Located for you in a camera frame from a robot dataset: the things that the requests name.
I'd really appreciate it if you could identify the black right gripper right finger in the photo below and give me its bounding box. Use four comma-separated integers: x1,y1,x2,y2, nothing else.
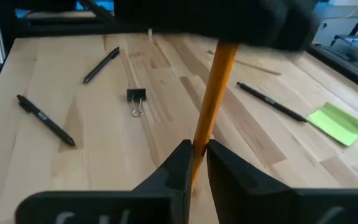
206,139,298,224

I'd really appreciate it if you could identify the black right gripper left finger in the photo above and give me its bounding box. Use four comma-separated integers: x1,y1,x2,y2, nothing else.
132,139,194,224

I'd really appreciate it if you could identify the thin wooden stick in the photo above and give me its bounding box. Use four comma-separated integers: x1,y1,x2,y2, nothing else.
206,49,282,77

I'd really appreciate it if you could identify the orange pencil pink eraser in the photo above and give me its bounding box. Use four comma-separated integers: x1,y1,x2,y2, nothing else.
191,42,239,187

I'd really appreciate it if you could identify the black binder clip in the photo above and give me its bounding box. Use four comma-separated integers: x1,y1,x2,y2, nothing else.
126,88,147,118

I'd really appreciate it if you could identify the black ballpoint pen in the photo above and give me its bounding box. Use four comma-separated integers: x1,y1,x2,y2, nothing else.
236,81,309,123
16,94,76,147
82,46,121,85

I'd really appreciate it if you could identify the green sticky note pad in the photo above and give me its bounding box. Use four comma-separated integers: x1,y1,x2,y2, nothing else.
306,101,358,147

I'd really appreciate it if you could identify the black floor stand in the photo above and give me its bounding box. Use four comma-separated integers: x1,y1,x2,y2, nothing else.
330,0,358,65

